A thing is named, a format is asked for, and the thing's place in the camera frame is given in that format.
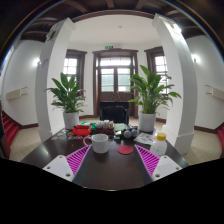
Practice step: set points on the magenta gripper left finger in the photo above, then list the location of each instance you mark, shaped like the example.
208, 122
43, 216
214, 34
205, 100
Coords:
68, 166

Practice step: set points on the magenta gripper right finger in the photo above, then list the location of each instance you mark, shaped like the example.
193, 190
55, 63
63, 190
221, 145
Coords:
157, 167

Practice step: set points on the clear bottle yellow cap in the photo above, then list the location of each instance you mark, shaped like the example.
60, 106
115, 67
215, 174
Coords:
159, 145

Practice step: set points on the white paper packet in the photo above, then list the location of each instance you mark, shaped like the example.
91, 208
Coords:
145, 138

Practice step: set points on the red round coaster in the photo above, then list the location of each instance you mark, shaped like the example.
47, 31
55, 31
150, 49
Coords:
125, 149

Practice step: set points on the red plastic basket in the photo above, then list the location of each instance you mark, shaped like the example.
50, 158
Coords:
82, 130

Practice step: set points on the white ceramic mug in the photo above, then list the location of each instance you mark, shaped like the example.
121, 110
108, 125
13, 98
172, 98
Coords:
100, 143

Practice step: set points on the grey round balls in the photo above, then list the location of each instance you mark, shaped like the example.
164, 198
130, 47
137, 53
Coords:
130, 133

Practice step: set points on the right white pillar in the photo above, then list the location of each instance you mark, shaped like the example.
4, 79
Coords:
180, 121

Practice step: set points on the small jars tray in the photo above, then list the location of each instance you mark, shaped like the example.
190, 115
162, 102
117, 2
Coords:
105, 127

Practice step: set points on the green folded cloth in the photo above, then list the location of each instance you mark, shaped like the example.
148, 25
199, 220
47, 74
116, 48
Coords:
120, 127

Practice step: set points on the black chair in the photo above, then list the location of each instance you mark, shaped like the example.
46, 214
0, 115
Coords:
118, 112

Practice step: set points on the left potted green plant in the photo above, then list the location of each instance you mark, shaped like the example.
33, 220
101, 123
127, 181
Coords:
68, 96

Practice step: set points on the potted green plant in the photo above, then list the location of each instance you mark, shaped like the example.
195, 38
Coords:
151, 95
68, 96

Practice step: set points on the right potted green plant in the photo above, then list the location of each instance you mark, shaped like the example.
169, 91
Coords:
151, 95

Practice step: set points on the brown wooden double door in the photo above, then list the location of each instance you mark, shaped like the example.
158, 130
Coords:
112, 70

